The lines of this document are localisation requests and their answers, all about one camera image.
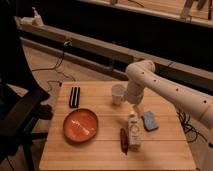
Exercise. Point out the translucent plastic cup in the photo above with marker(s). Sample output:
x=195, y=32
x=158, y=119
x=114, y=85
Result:
x=116, y=91

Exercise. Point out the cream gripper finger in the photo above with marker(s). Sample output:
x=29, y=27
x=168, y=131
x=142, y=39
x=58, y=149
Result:
x=122, y=98
x=138, y=108

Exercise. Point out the white plastic bottle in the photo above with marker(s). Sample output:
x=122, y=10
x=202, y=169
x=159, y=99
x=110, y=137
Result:
x=133, y=132

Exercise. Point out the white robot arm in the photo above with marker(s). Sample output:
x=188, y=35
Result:
x=142, y=75

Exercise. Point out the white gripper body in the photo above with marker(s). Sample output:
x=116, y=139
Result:
x=134, y=92

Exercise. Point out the blue sponge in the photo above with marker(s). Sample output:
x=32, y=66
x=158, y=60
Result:
x=149, y=121

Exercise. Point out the white pump dispenser bottle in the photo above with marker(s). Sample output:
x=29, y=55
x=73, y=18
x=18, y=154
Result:
x=37, y=17

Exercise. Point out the orange plate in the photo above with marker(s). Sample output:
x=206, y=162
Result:
x=80, y=125

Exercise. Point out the black office chair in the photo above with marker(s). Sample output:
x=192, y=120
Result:
x=18, y=117

